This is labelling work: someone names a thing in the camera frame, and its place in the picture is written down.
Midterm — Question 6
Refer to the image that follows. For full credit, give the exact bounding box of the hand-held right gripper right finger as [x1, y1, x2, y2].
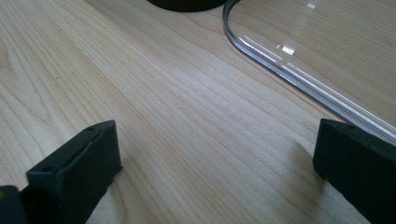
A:
[312, 118, 396, 224]

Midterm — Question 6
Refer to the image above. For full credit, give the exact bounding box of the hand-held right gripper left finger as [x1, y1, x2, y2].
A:
[19, 119, 123, 224]

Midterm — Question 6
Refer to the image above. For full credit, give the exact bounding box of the clear acrylic plate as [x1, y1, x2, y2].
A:
[221, 0, 396, 146]

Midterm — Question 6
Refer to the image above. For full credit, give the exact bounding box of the black round base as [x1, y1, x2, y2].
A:
[146, 0, 228, 13]

